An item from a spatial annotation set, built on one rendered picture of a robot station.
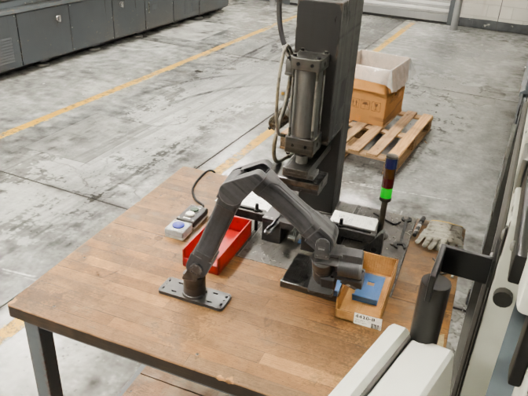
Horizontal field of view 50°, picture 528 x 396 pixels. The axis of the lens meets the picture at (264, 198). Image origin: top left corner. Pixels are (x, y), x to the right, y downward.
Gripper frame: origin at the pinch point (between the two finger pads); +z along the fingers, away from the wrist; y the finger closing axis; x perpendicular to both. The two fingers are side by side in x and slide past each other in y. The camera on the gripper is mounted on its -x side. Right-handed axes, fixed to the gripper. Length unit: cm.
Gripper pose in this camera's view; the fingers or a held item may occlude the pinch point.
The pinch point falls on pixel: (324, 289)
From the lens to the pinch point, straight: 161.2
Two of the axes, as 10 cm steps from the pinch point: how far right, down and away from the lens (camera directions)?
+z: 1.1, 5.4, 8.4
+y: 3.0, -8.2, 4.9
